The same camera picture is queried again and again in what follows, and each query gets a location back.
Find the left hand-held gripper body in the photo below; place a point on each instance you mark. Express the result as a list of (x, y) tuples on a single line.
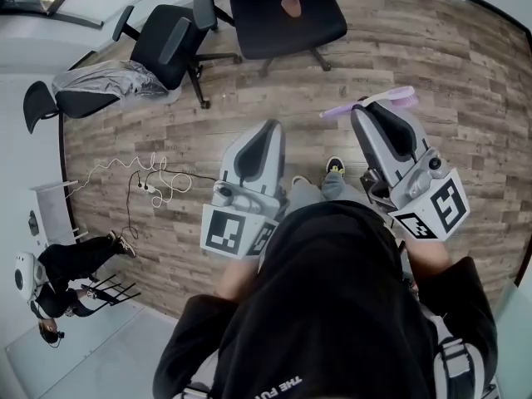
[(224, 231)]

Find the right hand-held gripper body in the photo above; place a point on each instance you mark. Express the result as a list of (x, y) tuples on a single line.
[(449, 202)]

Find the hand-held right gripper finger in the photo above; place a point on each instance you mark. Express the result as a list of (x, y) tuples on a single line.
[(367, 139), (395, 131)]

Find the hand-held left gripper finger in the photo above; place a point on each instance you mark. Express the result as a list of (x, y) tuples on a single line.
[(232, 156), (278, 156)]

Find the purple toothbrush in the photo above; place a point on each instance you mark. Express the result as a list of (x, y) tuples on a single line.
[(401, 96)]

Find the brown cup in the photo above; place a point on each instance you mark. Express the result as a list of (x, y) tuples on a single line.
[(291, 7)]

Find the person's right forearm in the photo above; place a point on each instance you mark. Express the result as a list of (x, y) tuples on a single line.
[(428, 258)]

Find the person's left forearm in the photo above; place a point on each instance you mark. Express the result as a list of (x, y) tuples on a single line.
[(239, 279)]

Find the person's left shoe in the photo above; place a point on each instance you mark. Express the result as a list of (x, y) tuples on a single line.
[(300, 180)]

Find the person's shoe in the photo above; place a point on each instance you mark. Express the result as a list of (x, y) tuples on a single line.
[(300, 180), (336, 165)]

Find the person's right shoe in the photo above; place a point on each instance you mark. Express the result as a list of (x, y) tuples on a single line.
[(336, 165)]

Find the person's grey trousers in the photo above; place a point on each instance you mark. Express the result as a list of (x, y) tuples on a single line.
[(332, 189)]

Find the white power strip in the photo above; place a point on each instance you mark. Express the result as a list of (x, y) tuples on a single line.
[(149, 188)]

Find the black stool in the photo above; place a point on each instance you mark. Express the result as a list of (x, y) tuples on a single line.
[(112, 291)]

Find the black office chair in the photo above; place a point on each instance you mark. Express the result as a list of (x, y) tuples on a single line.
[(166, 44), (79, 102), (287, 23)]

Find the person's black hoodie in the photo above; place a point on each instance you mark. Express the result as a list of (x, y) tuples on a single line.
[(332, 306)]

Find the clear plastic cover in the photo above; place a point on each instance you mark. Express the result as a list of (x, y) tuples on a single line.
[(108, 79)]

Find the white side table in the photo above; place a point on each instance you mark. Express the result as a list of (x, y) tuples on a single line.
[(52, 210)]

